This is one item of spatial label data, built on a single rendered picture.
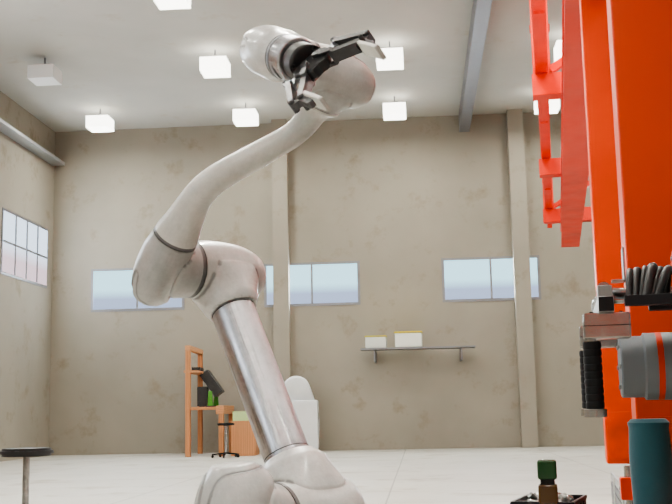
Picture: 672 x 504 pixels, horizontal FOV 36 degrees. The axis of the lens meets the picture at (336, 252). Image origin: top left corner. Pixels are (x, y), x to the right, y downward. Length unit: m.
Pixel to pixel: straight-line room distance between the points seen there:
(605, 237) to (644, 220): 1.95
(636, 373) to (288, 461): 0.73
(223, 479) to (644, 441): 0.92
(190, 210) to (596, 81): 2.98
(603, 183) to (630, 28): 1.93
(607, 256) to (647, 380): 2.55
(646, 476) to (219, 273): 1.02
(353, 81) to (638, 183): 0.97
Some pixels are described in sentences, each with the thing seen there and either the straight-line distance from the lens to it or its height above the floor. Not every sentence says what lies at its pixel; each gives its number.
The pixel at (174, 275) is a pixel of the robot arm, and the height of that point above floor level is 1.07.
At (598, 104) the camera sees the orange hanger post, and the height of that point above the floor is 2.10.
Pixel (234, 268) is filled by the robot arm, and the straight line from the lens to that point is 2.38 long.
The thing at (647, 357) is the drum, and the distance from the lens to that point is 2.23.
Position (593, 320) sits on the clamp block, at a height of 0.93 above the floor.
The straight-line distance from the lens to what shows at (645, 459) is 2.38.
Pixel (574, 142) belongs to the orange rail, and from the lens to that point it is 9.17.
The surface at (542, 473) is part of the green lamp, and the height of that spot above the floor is 0.63.
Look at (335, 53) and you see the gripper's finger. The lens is 1.94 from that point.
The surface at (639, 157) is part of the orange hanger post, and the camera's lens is 2.85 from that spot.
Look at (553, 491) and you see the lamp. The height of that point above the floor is 0.60.
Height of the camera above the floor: 0.77
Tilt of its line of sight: 9 degrees up
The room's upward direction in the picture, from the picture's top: 1 degrees counter-clockwise
